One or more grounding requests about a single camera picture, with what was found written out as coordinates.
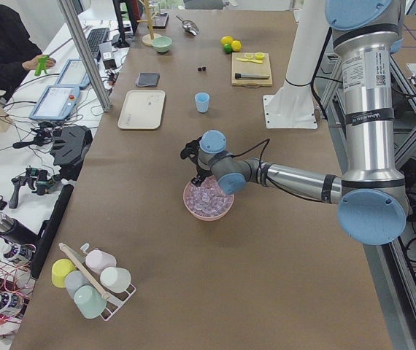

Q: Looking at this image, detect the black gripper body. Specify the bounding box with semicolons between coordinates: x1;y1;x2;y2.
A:
180;138;208;179

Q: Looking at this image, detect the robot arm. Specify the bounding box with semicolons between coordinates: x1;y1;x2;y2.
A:
180;1;409;245

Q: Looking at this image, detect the pile of ice cubes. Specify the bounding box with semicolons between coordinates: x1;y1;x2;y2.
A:
186;176;233;216

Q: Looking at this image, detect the light blue plastic cup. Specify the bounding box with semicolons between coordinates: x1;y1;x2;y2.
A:
194;92;210;113

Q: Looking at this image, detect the wooden cup tree stand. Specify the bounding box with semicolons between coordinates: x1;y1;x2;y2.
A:
139;0;161;47

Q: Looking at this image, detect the silver metal ice scoop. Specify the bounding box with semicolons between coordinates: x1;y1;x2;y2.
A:
176;15;199;36

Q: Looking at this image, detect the pink cup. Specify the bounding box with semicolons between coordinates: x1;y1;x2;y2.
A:
85;249;117;275

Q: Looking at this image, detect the white cup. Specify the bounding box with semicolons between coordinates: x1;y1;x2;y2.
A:
100;267;131;293

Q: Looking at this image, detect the grey cup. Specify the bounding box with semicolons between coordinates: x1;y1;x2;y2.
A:
64;270;89;299

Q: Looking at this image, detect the yellow cup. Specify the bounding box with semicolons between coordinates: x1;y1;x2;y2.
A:
51;258;77;288

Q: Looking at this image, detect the mint green cup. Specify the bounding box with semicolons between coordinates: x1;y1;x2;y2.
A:
74;285;107;319

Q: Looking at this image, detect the pink bowl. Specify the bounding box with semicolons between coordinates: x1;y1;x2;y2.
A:
182;177;236;222

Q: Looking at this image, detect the cream rabbit tray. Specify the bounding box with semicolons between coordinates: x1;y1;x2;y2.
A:
118;90;166;130

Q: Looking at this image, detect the folded grey cloth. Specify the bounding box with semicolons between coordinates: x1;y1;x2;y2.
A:
136;72;160;88

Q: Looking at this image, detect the steel muddler black tip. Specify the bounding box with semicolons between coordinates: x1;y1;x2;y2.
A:
234;73;270;79

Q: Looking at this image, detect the wooden cutting board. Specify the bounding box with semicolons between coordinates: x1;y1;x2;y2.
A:
231;52;273;87

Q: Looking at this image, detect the green lime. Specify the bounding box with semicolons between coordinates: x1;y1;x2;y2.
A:
223;44;233;54

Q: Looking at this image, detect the mint green bowl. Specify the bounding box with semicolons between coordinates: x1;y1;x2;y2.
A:
152;36;173;53

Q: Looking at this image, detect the yellow plastic knife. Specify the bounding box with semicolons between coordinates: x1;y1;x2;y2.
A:
235;58;263;64

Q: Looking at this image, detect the yellow lemon near lime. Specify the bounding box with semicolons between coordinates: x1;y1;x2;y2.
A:
231;40;242;52

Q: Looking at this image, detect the blue teach pendant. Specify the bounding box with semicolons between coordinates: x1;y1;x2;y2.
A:
29;85;80;121
55;58;90;90

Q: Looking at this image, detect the black keyboard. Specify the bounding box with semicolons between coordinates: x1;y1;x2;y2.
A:
87;28;109;60

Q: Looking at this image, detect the black water bottle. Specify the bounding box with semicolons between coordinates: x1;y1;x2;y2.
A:
0;213;39;244

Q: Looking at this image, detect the person in black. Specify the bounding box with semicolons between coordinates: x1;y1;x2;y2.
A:
0;4;45;100

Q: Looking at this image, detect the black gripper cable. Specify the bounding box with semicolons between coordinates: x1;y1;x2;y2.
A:
229;138;271;161

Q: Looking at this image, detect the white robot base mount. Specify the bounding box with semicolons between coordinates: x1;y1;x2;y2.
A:
263;0;329;129

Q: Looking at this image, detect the aluminium frame post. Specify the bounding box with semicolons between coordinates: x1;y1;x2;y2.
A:
57;0;111;112

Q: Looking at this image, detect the white wire cup rack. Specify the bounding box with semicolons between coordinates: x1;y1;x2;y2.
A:
58;243;136;322

